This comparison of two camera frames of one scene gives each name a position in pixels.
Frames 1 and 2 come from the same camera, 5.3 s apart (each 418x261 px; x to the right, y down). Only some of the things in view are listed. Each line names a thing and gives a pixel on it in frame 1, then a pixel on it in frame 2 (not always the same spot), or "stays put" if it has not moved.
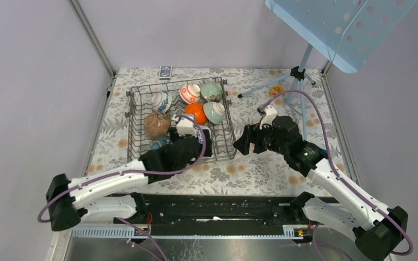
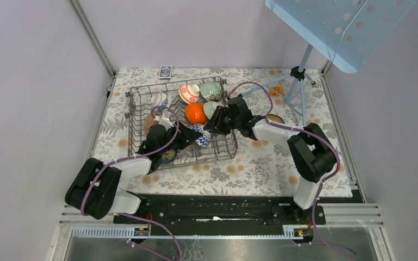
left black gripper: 208,151 -> 186,136
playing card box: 165,72 stays put
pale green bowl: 211,92 stays put
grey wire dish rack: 155,110 stays put
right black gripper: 251,134 -> 215,124
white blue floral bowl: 161,101 stays put
